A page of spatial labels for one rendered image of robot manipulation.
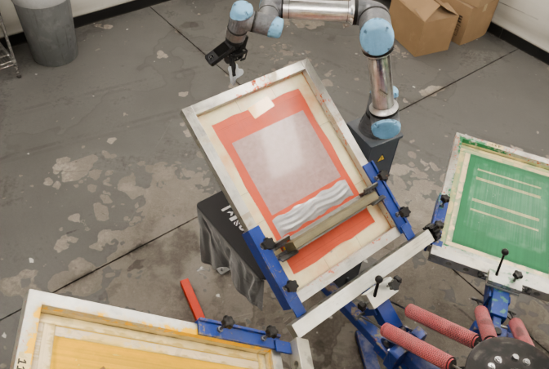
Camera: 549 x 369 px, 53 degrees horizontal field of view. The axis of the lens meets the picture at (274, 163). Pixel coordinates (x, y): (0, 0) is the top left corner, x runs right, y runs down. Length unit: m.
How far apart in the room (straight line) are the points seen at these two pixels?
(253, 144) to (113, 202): 1.90
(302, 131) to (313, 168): 0.15
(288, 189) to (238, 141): 0.26
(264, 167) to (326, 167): 0.26
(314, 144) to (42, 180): 2.35
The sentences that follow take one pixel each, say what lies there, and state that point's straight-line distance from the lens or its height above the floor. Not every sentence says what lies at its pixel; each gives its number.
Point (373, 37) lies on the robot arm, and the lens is 1.99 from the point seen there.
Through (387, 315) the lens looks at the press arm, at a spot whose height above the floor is 1.08.
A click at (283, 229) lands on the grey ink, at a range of 1.98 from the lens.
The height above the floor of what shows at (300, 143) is 1.38.
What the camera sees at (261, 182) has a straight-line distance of 1.99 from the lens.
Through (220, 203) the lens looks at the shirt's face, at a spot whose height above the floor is 0.95.
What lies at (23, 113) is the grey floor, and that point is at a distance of 4.62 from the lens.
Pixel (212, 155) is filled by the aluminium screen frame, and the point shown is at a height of 1.46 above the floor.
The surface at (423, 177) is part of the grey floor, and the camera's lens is 4.11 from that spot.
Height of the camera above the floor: 2.79
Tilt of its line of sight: 45 degrees down
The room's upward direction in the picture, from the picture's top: 5 degrees clockwise
